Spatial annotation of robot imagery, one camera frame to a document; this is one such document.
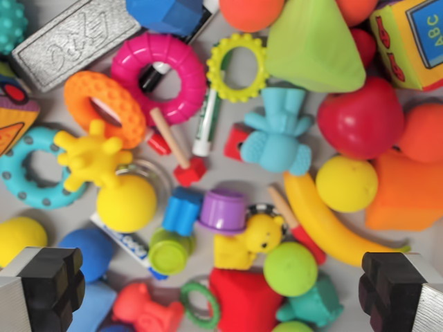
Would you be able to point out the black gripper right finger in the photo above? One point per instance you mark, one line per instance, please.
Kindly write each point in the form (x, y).
(391, 290)

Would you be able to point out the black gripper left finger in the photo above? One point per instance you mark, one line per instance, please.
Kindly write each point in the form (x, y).
(48, 287)

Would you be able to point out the blue foam block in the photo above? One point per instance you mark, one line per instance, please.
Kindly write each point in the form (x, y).
(95, 304)

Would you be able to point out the blue ball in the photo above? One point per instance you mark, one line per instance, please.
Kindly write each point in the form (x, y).
(93, 252)

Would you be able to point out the teal animal toy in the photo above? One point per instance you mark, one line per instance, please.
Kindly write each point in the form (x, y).
(315, 304)

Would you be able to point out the white and blue marker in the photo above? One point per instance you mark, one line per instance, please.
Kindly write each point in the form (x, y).
(131, 245)

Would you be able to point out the yellow banana toy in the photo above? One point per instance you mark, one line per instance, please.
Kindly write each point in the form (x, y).
(322, 228)

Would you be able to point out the orange star block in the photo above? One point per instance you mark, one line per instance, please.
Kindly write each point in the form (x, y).
(408, 193)

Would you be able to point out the red bear toy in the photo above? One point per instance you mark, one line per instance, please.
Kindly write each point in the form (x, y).
(145, 307)

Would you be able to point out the green ball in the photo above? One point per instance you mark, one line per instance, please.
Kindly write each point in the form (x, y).
(292, 327)
(290, 269)

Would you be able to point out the yellow spiky ball toy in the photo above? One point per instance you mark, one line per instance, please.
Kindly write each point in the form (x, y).
(121, 204)

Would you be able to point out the green cup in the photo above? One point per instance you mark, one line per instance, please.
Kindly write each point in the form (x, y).
(169, 254)

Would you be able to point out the red shape block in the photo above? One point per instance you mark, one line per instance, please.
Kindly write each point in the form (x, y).
(242, 301)

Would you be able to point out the blue cross peg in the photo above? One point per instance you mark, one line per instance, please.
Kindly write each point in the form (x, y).
(181, 212)

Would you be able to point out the yellow bear toy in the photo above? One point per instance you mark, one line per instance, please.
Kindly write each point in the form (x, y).
(242, 245)

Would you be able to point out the orange round toy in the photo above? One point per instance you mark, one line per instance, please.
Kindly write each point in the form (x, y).
(424, 135)

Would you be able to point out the red apple toy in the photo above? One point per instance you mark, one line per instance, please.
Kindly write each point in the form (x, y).
(360, 121)

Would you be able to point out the fabric cube with pizza print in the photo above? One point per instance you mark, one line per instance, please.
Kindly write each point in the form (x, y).
(15, 117)

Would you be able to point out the red marker cap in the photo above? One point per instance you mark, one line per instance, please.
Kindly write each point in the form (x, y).
(159, 143)

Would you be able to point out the purple cup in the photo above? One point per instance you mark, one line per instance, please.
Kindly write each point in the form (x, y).
(223, 211)

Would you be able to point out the light blue bear toy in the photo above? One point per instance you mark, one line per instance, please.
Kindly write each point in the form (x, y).
(277, 138)

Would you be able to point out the wooden peg with red head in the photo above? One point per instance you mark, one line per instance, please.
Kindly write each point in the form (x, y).
(169, 135)

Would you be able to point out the red cube block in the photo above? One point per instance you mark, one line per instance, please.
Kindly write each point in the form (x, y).
(233, 140)

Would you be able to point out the green and white marker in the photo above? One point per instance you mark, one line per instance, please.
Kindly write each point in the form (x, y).
(206, 128)

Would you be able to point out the black and white marker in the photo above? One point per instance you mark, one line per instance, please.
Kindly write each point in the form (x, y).
(152, 77)

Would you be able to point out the gray embossed block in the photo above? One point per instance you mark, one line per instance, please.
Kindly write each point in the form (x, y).
(69, 45)

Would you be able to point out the small red ball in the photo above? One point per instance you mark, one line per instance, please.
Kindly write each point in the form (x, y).
(364, 46)

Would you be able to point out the fabric cube with ABC print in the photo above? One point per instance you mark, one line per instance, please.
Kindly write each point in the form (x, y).
(405, 45)

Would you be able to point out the light green cone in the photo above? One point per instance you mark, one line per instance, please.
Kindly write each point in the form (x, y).
(308, 52)

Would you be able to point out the teal spiky ball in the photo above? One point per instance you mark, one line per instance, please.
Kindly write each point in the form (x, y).
(9, 24)

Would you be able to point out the small orange ball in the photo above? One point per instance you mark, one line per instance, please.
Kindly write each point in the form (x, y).
(356, 10)

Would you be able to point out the blue faceted block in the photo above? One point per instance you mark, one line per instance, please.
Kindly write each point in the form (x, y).
(166, 14)

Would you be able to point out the white marker with black band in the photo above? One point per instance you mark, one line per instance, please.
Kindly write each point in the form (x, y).
(204, 24)

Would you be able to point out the large orange ball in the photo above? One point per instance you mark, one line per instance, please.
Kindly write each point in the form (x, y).
(251, 12)

